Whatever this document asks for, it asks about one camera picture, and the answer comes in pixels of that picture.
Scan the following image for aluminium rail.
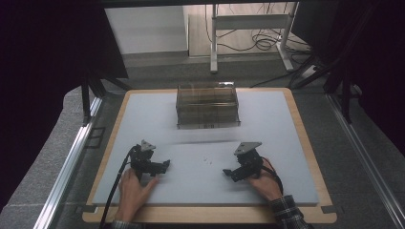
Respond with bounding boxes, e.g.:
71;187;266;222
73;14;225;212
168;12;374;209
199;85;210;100
32;96;103;229
326;94;405;228

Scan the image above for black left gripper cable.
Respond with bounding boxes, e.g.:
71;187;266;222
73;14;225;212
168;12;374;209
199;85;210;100
98;145;138;229

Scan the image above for black floor cables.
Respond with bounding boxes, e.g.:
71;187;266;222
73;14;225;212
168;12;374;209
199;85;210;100
203;3;314;89

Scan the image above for transparent plastic drawer box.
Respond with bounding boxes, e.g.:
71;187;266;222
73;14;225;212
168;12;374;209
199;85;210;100
175;81;242;130

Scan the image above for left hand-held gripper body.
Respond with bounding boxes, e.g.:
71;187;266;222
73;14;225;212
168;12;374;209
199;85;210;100
129;139;158;179

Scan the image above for black metal stand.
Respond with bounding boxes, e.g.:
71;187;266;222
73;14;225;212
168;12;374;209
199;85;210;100
288;53;354;124
79;74;132;126

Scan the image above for white metal desk frame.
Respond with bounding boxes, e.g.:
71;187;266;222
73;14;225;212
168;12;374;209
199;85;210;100
209;2;300;74

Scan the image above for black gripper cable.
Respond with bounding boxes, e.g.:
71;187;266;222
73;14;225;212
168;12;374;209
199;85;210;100
98;145;138;229
261;156;285;196

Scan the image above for person's right hand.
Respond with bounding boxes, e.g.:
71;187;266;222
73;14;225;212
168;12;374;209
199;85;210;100
247;157;285;202

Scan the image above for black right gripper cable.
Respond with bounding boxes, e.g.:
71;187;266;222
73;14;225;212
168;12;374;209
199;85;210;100
261;156;285;196

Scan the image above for wooden table board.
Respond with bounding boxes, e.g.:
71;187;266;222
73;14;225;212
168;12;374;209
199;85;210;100
81;87;338;224

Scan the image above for dark curtain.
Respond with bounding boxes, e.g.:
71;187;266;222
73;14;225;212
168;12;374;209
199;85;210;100
0;0;129;213
290;0;405;156

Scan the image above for person's left hand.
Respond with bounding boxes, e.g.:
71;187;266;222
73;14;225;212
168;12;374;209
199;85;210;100
114;167;160;222

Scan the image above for white power strip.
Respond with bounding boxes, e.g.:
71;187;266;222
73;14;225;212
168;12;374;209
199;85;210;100
300;65;318;79

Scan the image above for grey foam mat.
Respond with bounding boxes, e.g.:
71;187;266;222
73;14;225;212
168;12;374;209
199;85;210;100
92;90;320;207

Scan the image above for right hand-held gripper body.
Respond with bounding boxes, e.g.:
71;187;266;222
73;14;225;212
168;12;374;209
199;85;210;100
233;141;266;179

